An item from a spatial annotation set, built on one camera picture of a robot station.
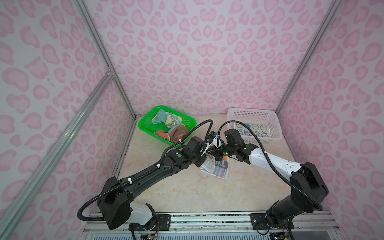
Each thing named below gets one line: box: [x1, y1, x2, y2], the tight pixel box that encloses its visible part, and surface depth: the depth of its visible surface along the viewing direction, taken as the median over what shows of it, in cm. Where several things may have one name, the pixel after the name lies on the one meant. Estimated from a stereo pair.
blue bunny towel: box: [235, 123, 271, 138], surface depth 109 cm
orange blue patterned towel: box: [200, 154, 229, 180], surface depth 92 cm
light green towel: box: [151, 109, 183, 128], surface depth 112 cm
